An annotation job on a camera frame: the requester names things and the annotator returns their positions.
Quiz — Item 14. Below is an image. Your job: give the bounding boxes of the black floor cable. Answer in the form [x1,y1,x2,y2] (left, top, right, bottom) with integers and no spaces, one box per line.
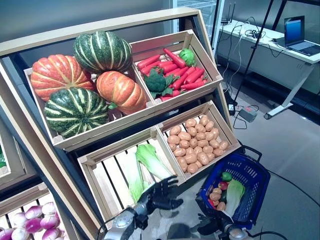
[264,169,320,208]

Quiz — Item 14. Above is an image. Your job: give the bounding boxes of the black tripod stand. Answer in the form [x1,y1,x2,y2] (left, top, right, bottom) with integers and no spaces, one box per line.
[232,0,275,107]

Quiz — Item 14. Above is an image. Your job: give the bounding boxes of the wooden vegetable display shelf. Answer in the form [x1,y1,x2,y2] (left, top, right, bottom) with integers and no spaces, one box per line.
[0,6,245,240]

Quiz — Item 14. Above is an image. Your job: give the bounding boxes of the wooden crate holding pumpkins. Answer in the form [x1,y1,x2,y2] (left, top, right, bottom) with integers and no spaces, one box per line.
[23,66,161,151]

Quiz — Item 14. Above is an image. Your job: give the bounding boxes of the purple white onion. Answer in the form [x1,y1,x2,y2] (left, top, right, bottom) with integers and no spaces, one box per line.
[41,201,57,216]
[41,227,61,240]
[0,227,15,240]
[24,217,43,233]
[12,212,27,228]
[11,227,30,240]
[39,215,61,230]
[24,205,43,220]

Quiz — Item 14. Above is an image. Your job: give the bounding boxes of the tangled black cables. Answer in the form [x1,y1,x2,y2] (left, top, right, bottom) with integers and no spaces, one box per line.
[243,16,267,40]

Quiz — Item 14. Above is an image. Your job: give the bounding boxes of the napa cabbage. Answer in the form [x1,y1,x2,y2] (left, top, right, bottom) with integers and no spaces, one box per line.
[135,144,175,181]
[223,179,246,218]
[122,147,151,203]

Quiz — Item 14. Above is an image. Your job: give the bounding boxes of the oblong orange pumpkin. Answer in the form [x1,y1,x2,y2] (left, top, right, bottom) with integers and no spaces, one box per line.
[96,70,148,116]

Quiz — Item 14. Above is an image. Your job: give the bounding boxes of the wooden crate with green vegetable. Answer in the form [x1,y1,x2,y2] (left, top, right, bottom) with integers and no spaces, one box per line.
[0,119,29,186]

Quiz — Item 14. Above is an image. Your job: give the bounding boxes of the grey box with red button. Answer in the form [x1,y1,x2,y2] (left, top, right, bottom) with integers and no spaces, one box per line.
[238,106,258,123]

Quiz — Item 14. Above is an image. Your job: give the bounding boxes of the open laptop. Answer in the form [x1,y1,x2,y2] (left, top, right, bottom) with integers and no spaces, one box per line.
[283,15,320,57]

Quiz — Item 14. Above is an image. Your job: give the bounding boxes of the glass door cabinet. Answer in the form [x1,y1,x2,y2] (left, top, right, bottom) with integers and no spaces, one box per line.
[170,0,225,51]

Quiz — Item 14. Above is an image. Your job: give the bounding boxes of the lime green round vegetable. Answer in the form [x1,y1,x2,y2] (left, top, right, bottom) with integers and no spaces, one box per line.
[178,48,196,67]

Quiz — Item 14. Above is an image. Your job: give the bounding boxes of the green leafy vegetable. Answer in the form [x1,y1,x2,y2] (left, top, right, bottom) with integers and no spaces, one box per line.
[0,144,7,168]

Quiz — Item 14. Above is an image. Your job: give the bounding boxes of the wooden crate holding carrots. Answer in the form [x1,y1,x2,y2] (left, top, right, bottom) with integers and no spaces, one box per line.
[129,29,223,109]

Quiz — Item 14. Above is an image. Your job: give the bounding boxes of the dark green broccoli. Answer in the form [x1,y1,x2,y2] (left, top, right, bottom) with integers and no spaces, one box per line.
[143,68,181,100]

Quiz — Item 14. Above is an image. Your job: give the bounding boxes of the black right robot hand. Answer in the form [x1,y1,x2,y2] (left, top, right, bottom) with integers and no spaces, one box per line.
[196,213,228,235]

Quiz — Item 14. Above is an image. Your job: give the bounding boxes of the blue plastic shopping basket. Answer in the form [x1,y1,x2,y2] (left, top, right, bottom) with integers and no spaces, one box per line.
[195,145,272,231]

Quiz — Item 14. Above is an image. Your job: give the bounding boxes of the wooden crate holding potatoes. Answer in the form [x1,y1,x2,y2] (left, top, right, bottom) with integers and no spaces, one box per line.
[157,100,242,182]

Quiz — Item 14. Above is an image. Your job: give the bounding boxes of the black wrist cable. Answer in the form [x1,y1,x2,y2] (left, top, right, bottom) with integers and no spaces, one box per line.
[247,226,288,240]
[95,219,114,240]

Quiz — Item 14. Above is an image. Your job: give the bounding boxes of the round flat orange pumpkin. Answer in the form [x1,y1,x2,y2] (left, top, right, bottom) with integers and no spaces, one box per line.
[30,54,95,102]

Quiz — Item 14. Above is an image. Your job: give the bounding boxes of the wooden crate holding onions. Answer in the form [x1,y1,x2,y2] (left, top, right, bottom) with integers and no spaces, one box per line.
[0,182,74,240]

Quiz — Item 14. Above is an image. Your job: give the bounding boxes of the white desk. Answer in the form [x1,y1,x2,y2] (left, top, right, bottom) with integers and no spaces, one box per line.
[216,21,320,120]

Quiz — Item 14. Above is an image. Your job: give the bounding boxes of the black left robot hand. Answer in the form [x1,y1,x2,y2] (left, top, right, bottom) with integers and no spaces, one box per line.
[139,175,185,214]

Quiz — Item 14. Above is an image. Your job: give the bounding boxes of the black router with antennas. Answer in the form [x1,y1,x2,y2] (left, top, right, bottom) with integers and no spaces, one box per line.
[220,2,237,26]

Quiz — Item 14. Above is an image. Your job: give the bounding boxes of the green striped pumpkin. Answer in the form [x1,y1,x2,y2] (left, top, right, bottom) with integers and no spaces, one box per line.
[73,30,133,75]
[43,87,110,139]

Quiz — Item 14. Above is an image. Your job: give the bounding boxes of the wooden crate holding cabbages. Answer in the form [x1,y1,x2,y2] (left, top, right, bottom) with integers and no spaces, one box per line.
[77,126,187,230]

